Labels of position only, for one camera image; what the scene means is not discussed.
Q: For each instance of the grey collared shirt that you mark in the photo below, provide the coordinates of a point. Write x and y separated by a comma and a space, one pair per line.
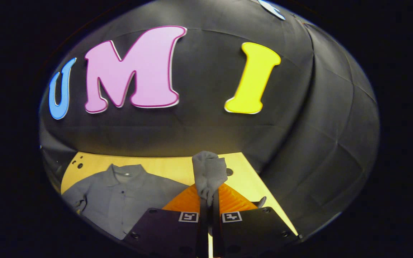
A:
127, 200

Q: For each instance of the black backdrop cloth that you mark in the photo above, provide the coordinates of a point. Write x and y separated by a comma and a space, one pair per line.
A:
210, 71

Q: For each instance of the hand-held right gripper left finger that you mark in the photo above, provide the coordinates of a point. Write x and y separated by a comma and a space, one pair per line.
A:
203, 233

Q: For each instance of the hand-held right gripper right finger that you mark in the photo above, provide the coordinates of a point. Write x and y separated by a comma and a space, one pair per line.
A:
216, 233

